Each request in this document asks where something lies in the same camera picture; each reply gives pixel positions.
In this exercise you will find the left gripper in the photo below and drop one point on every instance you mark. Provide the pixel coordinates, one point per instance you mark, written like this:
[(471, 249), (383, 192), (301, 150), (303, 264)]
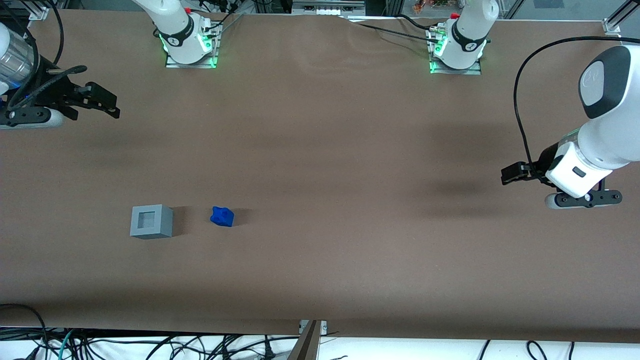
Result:
[(544, 160)]

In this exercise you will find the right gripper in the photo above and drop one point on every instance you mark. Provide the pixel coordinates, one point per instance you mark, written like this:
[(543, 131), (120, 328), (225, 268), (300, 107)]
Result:
[(54, 91)]

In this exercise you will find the blue plastic part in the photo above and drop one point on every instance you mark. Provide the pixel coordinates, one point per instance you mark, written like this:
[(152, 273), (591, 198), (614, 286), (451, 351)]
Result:
[(222, 216)]

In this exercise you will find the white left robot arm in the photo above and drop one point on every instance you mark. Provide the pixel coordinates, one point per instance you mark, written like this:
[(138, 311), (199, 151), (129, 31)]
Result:
[(610, 135)]

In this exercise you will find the gray square base block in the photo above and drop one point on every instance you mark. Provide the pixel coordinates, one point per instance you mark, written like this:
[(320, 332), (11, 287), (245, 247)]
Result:
[(162, 222)]

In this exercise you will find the brown table cover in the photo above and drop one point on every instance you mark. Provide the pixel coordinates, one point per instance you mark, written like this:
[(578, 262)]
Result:
[(320, 150)]

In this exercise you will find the silver box behind table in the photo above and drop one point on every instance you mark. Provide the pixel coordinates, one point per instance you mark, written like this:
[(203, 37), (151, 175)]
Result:
[(327, 7)]

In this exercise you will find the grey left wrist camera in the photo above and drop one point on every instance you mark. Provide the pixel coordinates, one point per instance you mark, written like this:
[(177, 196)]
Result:
[(585, 199)]

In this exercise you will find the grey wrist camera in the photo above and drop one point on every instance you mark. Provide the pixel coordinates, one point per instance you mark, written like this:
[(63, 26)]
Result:
[(30, 118), (585, 199)]

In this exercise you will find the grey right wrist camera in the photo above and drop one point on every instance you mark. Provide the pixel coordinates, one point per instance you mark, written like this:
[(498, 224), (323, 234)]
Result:
[(30, 118)]

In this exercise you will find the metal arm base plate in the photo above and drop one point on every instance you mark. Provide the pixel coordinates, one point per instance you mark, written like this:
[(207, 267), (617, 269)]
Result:
[(191, 64), (457, 71)]

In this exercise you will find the silver corner bracket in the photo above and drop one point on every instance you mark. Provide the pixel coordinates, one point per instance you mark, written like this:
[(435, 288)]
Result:
[(39, 13), (612, 27)]

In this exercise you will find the silver frame bracket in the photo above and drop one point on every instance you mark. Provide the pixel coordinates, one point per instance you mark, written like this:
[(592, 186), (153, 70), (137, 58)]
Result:
[(323, 327)]

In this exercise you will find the dark aluminium frame bar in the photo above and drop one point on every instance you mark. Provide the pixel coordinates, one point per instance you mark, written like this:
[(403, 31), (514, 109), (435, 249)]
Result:
[(306, 347)]

